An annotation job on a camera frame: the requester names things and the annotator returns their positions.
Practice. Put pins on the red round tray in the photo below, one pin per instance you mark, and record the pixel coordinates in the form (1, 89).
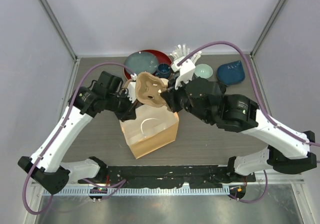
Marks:
(162, 58)

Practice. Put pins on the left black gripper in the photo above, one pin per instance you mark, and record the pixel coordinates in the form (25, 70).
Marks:
(130, 112)

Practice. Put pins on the dark blue ceramic mug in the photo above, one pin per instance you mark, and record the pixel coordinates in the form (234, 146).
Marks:
(163, 71)

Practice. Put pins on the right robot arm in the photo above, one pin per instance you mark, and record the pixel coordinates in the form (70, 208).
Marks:
(237, 113)

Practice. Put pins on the aluminium front rail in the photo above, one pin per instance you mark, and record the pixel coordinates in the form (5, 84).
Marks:
(235, 189)

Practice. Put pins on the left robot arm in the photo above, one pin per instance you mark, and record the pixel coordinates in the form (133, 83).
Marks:
(46, 166)

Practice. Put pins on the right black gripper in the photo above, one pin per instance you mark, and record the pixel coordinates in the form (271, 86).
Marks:
(170, 95)

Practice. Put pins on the mint green ceramic bowl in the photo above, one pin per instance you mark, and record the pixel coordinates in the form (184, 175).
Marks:
(203, 71)

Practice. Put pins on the grey-blue ceramic plate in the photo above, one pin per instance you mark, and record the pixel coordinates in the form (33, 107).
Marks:
(142, 61)

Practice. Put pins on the dark blue leaf plate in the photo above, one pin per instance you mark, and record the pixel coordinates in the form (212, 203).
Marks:
(231, 73)

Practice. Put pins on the brown paper takeout bag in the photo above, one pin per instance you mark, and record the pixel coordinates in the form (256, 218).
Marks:
(152, 129)

